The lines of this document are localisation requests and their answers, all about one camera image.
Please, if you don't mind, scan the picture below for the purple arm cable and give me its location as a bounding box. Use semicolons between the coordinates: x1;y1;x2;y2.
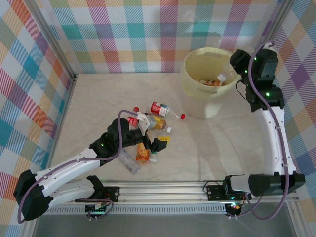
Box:
243;40;291;220
17;110;140;224

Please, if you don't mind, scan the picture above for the red amber label bottle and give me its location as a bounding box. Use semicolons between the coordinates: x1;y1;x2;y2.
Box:
148;116;173;133

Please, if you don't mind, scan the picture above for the pale yellow plastic bin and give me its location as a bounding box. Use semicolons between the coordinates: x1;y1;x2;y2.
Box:
182;46;244;119

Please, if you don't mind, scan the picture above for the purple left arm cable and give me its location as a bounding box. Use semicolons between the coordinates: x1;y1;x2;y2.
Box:
17;110;140;224

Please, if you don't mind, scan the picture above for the long clear bottle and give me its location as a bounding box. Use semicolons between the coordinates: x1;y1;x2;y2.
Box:
118;148;141;175

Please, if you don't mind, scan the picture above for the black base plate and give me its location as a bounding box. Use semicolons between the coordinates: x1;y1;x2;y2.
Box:
102;186;120;202
206;184;252;202

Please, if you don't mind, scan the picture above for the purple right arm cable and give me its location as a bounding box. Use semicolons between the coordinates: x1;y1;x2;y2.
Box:
243;40;291;220

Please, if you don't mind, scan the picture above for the red label bottle red cap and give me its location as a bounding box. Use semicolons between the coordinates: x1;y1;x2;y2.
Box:
126;106;141;128

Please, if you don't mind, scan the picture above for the controller circuit board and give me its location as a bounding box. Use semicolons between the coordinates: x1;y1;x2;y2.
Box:
85;203;109;218
226;202;244;215

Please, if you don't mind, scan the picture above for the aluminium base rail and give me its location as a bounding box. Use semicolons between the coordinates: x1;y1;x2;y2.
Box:
61;179;301;207

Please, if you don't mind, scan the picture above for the orange juice label bottle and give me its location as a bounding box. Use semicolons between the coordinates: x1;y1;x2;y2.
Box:
135;143;151;165

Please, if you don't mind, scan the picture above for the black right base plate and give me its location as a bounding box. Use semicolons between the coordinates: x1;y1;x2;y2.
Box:
206;184;252;202

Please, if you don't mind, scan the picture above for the red white label bottle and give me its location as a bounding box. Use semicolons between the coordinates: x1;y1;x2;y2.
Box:
150;101;186;121

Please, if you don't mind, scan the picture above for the aluminium frame post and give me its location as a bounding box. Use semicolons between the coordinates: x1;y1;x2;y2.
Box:
27;0;77;82
265;0;297;47

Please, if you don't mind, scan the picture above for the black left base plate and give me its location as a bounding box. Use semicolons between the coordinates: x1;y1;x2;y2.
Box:
102;186;120;202

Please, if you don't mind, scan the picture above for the thin black cable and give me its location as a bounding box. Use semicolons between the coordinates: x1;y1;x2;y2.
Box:
236;80;247;99

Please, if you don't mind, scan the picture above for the grey slotted cable duct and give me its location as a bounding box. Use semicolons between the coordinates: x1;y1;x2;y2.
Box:
53;206;228;216

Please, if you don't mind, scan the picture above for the aluminium frame side bar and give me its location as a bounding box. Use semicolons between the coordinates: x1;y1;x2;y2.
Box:
44;74;79;173

